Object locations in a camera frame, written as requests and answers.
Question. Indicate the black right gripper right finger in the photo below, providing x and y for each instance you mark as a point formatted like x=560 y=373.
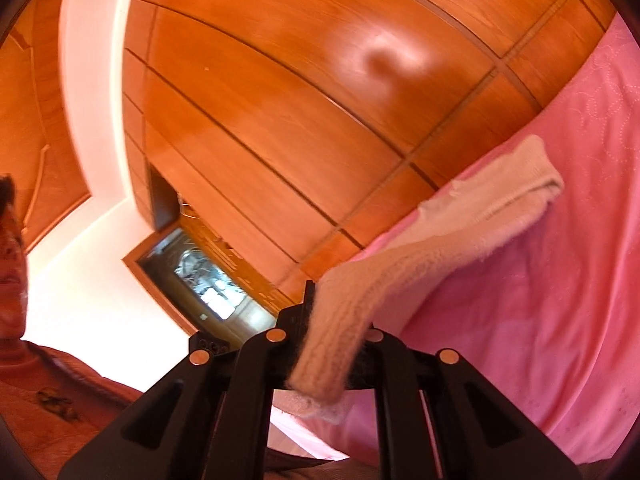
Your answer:
x=437 y=417

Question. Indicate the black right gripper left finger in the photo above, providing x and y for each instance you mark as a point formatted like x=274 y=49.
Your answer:
x=208 y=418

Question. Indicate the cream knitted sweater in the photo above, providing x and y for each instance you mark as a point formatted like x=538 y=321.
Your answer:
x=473 y=219

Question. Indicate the pink bedspread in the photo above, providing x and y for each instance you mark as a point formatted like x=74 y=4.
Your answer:
x=552 y=317

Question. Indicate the person in orange sweater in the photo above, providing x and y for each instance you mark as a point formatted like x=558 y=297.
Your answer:
x=52 y=404

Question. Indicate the wooden wardrobe door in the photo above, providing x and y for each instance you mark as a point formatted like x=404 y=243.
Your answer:
x=37 y=150

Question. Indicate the wooden headboard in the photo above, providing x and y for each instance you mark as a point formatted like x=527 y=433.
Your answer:
x=300 y=130

